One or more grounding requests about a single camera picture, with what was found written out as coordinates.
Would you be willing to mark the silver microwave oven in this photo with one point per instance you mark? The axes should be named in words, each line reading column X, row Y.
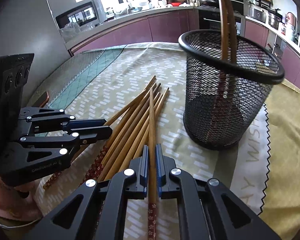
column 84, row 12

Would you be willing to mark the black built-in oven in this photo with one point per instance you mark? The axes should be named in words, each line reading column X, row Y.
column 209, row 15

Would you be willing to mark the black mesh utensil holder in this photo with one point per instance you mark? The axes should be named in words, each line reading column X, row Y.
column 223, row 98

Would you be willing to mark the wooden chopstick red end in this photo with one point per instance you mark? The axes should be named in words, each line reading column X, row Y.
column 127, row 107

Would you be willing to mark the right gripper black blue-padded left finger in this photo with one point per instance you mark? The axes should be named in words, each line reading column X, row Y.
column 96, row 210

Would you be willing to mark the pink kitchen cabinets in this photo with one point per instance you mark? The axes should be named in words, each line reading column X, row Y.
column 166, row 25

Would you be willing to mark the grey refrigerator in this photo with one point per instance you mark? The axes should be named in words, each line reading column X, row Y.
column 27, row 26

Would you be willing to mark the person's left hand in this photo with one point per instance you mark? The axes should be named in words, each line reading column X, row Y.
column 17, row 203

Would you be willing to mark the yellow checked cloth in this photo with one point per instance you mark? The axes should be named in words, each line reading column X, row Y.
column 281, row 210

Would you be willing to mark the black camera box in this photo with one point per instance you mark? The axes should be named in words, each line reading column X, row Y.
column 14, row 73

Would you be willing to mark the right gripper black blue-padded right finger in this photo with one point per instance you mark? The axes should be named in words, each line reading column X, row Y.
column 207, row 209

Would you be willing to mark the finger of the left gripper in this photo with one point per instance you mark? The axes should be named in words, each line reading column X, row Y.
column 83, row 124
column 91, row 135

